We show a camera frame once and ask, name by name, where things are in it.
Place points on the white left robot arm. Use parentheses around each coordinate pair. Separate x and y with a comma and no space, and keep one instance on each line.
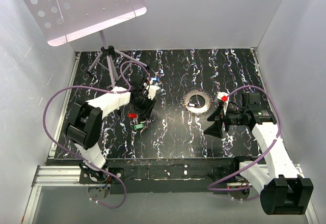
(85,120)

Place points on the key with blue tag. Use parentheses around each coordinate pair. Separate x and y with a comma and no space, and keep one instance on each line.
(154,79)

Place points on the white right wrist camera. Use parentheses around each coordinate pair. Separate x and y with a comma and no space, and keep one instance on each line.
(224,98)

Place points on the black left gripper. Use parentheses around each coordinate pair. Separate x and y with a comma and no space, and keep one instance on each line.
(145,112)

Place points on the aluminium front rail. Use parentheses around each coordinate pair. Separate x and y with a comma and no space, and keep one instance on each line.
(49,176)

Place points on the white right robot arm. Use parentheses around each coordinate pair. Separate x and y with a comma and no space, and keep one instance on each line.
(281,188)

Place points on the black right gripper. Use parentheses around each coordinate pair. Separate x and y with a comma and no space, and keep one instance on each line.
(215,129)

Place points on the key with red tag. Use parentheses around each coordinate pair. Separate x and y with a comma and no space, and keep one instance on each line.
(133,116)

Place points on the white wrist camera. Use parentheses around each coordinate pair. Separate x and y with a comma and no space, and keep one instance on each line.
(224,98)
(150,91)

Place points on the key with green tag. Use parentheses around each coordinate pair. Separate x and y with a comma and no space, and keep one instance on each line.
(140,126)

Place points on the white perforated music stand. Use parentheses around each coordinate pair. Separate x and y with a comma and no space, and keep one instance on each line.
(44,28)

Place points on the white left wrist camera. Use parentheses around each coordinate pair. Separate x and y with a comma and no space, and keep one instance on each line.
(150,91)

